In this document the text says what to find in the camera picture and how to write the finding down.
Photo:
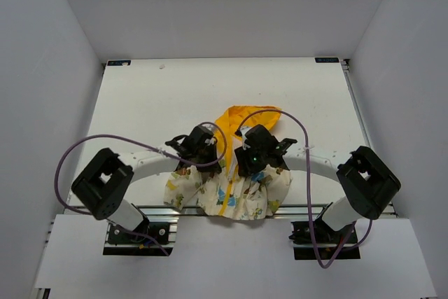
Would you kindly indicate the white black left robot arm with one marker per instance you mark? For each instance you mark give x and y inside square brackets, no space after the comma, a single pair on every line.
[102,184]

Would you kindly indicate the blue left corner label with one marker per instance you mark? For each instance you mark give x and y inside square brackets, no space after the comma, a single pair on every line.
[118,63]

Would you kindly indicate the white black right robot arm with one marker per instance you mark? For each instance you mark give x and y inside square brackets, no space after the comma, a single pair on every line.
[332,224]

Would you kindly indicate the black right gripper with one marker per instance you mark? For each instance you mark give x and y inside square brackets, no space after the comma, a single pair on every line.
[245,167]

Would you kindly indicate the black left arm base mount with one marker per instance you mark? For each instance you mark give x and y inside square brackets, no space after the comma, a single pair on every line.
[157,241]

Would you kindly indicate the yellow cream dinosaur print jacket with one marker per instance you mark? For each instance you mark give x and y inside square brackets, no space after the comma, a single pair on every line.
[228,194]

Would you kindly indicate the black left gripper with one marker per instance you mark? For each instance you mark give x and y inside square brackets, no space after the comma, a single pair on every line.
[211,147]

